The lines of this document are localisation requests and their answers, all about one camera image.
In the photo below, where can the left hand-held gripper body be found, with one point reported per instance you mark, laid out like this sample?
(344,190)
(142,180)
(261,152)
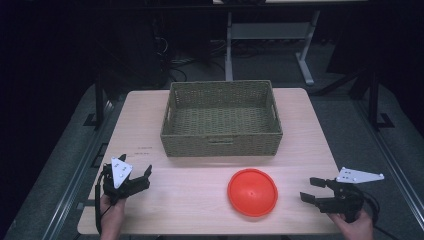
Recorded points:
(117,181)

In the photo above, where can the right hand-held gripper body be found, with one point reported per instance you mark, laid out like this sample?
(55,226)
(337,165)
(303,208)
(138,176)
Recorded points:
(346,196)

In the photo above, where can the green woven basket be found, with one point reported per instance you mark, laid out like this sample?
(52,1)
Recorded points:
(220,120)

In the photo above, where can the person's left hand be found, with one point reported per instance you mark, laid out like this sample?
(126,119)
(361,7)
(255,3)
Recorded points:
(112,213)

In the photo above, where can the person's right hand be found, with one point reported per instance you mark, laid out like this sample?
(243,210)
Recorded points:
(355,228)

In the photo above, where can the black metal stand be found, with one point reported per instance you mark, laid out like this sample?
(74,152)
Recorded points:
(374,100)
(99,100)

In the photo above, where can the metal floor rail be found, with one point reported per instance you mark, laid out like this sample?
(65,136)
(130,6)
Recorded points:
(78,166)
(395,166)

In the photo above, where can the grey metal desk frame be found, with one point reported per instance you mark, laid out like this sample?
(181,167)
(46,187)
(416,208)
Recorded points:
(266,31)

